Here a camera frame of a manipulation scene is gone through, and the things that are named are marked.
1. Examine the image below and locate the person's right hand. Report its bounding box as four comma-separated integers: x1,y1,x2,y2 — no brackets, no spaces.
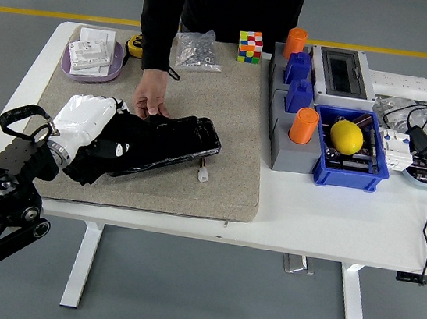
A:
130,66,179,122

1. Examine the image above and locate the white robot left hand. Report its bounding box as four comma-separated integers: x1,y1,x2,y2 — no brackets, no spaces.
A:
48,87,132,158

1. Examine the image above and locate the black rag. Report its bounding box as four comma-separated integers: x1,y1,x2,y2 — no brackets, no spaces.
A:
60,103,153,194

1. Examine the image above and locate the black glossy panel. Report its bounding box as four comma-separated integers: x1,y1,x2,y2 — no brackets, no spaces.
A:
107,105,226,191

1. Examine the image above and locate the purple tray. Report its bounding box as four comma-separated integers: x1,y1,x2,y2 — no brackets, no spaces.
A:
58,33,127,88

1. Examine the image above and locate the yellow tape measure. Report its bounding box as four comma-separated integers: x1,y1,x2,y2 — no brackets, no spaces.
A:
123,32,147,60

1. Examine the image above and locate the clear bag of nuts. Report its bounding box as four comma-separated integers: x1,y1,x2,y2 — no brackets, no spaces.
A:
169,24,228,76

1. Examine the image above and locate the grey-brown mat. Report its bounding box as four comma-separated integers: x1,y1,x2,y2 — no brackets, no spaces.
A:
25,19,281,227

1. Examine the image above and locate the colourful puzzle cube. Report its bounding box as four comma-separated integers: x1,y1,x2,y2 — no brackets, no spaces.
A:
235,29,265,66

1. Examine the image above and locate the person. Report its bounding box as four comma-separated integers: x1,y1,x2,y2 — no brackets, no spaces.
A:
134,0,307,56

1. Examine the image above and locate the grey block holder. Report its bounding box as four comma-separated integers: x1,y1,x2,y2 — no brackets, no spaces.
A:
265,40,322,101
261,90,331,177

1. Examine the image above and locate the blue block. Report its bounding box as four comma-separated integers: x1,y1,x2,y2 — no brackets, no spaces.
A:
282,50,315,89
283,76,318,116

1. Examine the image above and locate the white table leg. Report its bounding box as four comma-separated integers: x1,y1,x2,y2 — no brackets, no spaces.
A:
333,261,378,319
59,218,106,312

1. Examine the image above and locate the orange cylinder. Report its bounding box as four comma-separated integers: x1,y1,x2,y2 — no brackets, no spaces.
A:
282,26,309,62
286,105,322,147

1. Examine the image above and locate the yellow lemon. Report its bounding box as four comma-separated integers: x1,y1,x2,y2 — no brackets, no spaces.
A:
327,118,367,155

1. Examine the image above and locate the white distribution box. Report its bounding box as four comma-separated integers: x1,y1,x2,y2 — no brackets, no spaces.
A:
303,44,384,114

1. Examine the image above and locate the brown capacitor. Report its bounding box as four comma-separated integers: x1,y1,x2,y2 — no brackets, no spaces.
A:
351,111,375,129

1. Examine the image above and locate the dark circuit board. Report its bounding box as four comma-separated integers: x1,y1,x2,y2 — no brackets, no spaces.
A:
322,113,386,176

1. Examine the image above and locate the blue plastic bin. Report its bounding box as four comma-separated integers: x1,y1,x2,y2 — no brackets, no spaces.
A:
304,103,398,196

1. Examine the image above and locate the metal floor plate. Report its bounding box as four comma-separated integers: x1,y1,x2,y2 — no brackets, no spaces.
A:
281,253,316,277

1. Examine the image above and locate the clear bag of small parts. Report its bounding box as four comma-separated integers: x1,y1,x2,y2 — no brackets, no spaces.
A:
370,92,427,137

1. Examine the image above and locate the white circuit breaker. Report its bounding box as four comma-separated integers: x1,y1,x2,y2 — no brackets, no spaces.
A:
373,126,418,174

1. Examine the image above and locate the white power strip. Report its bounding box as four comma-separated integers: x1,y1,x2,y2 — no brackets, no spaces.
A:
365,69,427,103

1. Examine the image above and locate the white wall socket plate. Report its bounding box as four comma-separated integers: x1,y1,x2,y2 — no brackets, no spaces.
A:
66,37,115,72
69,58,112,80
77,26,118,57

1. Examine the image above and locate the white connector with wires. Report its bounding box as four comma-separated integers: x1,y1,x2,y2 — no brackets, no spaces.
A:
196,156,214,184

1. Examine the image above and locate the black power adapter with cable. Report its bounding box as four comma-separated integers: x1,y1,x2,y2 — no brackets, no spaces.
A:
361,95,427,288

